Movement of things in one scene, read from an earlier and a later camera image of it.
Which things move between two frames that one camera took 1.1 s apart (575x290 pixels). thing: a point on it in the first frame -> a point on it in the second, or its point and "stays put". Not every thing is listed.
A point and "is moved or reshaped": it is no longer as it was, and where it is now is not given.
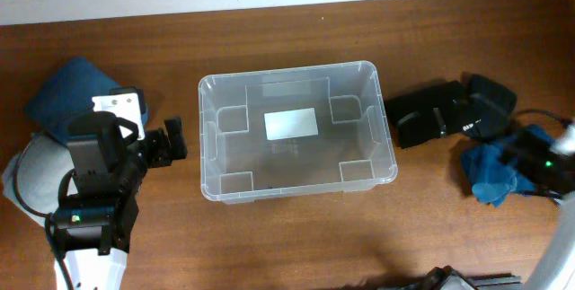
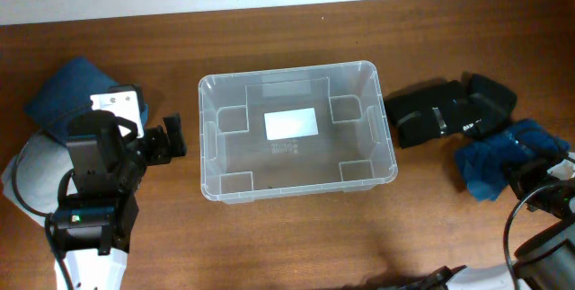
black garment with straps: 427,114 stays put
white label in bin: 289,124 stays put
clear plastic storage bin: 293,132 stays put
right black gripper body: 540,165 -> 552,201
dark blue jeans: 66,92 stays put
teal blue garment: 487,167 is moved or reshaped
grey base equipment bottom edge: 448,278 -> 437,280
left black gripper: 158,145 stays put
